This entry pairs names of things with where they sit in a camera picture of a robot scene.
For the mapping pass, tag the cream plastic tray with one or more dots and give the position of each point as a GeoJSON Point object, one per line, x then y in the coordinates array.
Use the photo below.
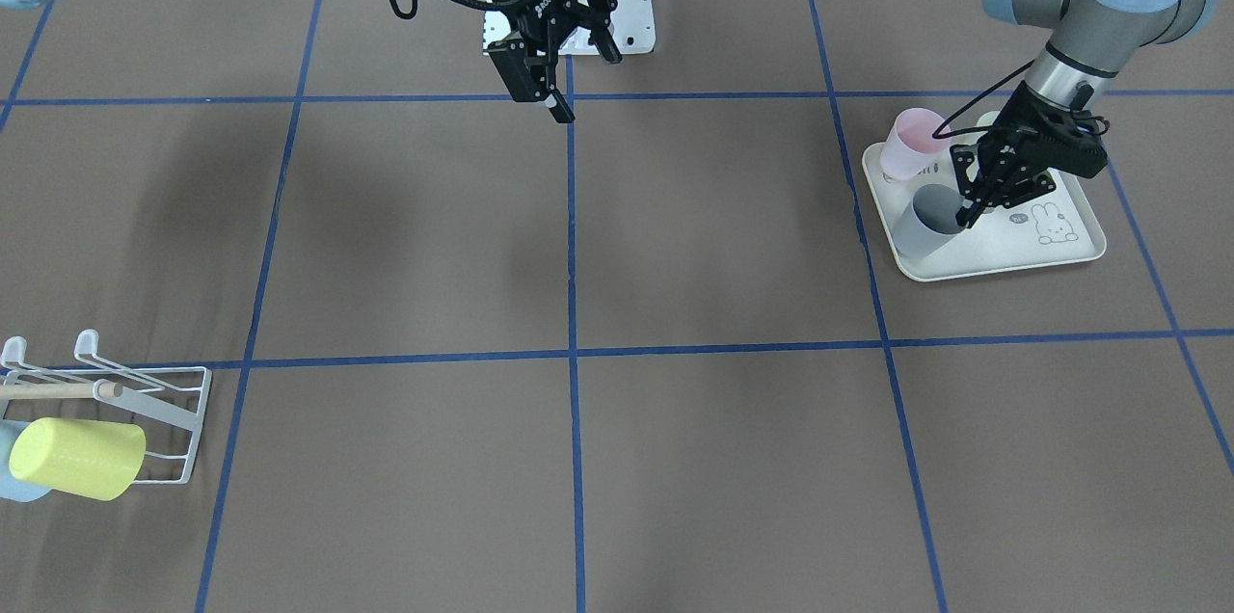
{"type": "Point", "coordinates": [1057, 229]}

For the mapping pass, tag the yellow plastic cup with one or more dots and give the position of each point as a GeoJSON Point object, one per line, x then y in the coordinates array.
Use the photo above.
{"type": "Point", "coordinates": [89, 458]}

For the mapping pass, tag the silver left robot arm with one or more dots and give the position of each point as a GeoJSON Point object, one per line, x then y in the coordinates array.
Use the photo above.
{"type": "Point", "coordinates": [1091, 41]}

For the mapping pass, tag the grey plastic cup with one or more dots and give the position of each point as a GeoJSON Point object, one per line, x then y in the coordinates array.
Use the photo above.
{"type": "Point", "coordinates": [929, 221]}

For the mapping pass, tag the pink plastic cup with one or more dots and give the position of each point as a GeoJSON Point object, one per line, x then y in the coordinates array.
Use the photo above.
{"type": "Point", "coordinates": [911, 144]}

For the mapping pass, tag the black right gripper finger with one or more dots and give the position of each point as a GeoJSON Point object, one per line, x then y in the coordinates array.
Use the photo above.
{"type": "Point", "coordinates": [529, 74]}
{"type": "Point", "coordinates": [595, 16]}

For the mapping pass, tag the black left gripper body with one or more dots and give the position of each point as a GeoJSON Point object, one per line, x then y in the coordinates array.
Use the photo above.
{"type": "Point", "coordinates": [1015, 143]}

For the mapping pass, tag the white wire cup rack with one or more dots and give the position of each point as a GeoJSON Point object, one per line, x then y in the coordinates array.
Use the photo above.
{"type": "Point", "coordinates": [169, 402]}

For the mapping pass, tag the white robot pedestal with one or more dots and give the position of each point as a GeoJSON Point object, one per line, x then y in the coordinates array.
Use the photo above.
{"type": "Point", "coordinates": [632, 26]}

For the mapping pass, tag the cream white plastic cup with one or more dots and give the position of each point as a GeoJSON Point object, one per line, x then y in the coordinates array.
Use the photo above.
{"type": "Point", "coordinates": [985, 122]}

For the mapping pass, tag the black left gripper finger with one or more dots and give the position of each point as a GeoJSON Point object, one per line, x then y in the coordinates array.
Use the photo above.
{"type": "Point", "coordinates": [976, 180]}
{"type": "Point", "coordinates": [1012, 183]}

